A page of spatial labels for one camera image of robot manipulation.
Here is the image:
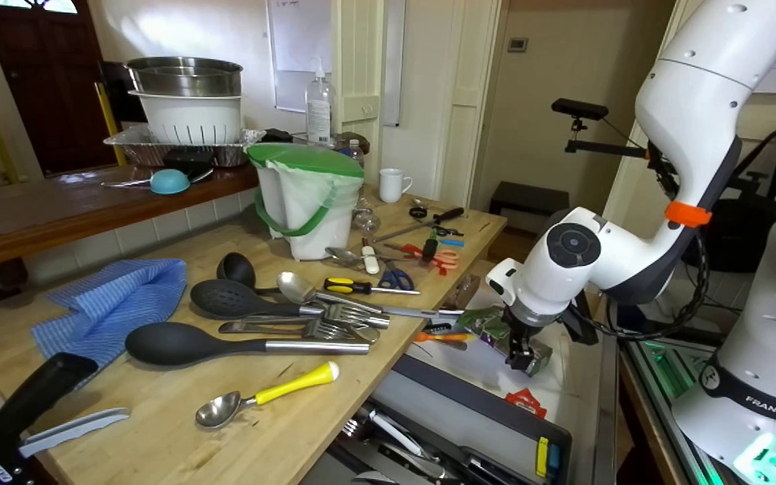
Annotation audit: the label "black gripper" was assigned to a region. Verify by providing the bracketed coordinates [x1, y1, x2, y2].
[501, 312, 553, 372]

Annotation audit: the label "green snack bag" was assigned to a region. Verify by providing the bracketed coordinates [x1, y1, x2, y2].
[458, 308, 513, 370]

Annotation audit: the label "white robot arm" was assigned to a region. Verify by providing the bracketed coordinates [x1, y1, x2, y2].
[487, 0, 776, 485]

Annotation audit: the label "wooden drawer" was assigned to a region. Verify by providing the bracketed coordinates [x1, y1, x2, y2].
[339, 326, 623, 485]

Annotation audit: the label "clear plastic water bottle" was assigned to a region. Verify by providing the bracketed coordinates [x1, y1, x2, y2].
[304, 76, 331, 147]

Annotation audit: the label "orange plastic clip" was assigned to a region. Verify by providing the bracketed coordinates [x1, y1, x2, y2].
[505, 388, 548, 420]

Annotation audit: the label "orange yellow peeler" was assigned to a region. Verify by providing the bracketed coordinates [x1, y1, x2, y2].
[416, 331, 475, 347]

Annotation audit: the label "black cutlery tray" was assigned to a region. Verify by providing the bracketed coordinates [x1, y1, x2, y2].
[330, 355, 575, 485]

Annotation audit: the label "white ceramic mug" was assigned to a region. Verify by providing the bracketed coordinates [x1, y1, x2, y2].
[378, 167, 413, 204]

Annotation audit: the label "yellow black screwdriver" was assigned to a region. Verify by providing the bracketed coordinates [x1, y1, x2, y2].
[323, 277, 421, 297]

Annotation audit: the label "green lid compost bin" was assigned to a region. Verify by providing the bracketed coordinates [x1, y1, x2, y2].
[249, 142, 365, 262]

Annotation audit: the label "black ladle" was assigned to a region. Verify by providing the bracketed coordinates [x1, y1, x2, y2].
[215, 254, 273, 297]

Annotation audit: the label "black slotted serving spoon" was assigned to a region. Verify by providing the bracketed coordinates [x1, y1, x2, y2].
[191, 281, 390, 330]

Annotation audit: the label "black solid serving spoon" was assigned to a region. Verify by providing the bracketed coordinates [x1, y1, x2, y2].
[124, 323, 369, 366]

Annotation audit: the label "small blue bowl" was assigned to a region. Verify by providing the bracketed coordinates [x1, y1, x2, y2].
[148, 169, 191, 196]

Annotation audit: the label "blue cloth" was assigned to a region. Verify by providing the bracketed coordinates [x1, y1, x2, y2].
[32, 258, 190, 366]

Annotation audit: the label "steel mixing bowl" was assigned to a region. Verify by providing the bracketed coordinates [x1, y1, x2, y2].
[128, 58, 242, 97]

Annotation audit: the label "black handled scissors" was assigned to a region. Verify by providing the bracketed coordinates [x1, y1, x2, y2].
[373, 207, 467, 242]

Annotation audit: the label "orange handled scissors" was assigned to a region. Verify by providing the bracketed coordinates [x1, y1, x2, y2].
[390, 245, 458, 275]

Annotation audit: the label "yellow handled ice cream scoop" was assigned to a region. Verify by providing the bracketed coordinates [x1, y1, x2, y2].
[194, 362, 339, 429]

